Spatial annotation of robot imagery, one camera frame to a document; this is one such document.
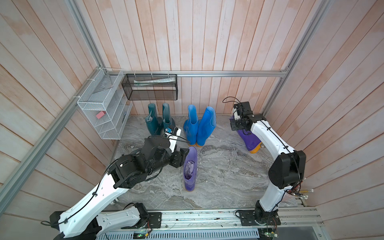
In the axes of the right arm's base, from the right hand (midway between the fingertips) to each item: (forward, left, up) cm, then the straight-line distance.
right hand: (235, 122), depth 91 cm
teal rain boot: (-6, +49, +5) cm, 49 cm away
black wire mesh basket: (+28, +57, +7) cm, 63 cm away
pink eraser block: (-5, +78, +11) cm, 79 cm away
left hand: (-30, +31, +15) cm, 45 cm away
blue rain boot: (-8, +27, +6) cm, 29 cm away
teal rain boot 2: (0, +43, +1) cm, 43 cm away
